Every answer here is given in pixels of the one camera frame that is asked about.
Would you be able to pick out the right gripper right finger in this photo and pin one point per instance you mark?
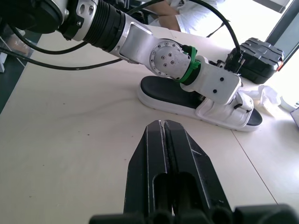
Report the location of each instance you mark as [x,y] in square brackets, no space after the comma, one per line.
[187,163]

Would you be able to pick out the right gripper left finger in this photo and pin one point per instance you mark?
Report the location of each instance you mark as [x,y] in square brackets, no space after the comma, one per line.
[144,163]

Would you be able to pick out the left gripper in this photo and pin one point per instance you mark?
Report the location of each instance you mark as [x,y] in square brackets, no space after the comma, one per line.
[234,63]

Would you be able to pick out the white sandal black footbed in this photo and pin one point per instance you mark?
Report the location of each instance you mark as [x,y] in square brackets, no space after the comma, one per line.
[168,93]

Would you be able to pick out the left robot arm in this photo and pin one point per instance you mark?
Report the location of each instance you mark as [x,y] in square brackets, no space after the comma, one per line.
[137,44]

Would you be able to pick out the black tool case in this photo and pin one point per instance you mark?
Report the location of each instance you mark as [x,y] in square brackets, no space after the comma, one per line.
[259,60]

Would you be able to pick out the white crumpled tissue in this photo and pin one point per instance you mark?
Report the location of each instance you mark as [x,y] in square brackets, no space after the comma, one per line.
[266,98]

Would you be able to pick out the person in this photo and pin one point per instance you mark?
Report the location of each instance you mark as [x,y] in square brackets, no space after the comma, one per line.
[187,18]

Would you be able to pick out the robot body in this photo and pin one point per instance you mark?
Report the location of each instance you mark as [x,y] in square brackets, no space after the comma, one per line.
[28,14]

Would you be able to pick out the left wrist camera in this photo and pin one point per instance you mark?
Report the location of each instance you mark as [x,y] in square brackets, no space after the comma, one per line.
[217,79]

